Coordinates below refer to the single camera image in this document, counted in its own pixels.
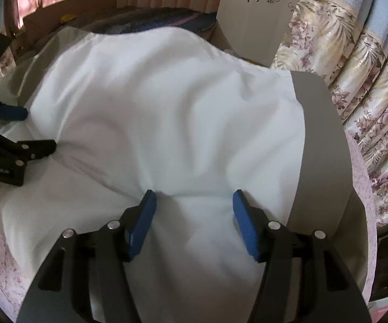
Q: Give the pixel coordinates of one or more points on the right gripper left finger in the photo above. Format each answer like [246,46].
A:
[60,291]

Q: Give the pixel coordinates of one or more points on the white door with stickers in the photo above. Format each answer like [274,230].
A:
[252,29]

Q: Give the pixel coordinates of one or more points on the far bed with striped blanket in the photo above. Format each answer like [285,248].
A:
[133,20]

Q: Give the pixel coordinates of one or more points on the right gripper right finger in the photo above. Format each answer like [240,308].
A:
[303,273]

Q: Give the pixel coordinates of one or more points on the floral and blue curtain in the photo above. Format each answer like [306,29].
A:
[346,43]

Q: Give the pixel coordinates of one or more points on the grey and white garment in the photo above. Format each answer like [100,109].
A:
[164,110]

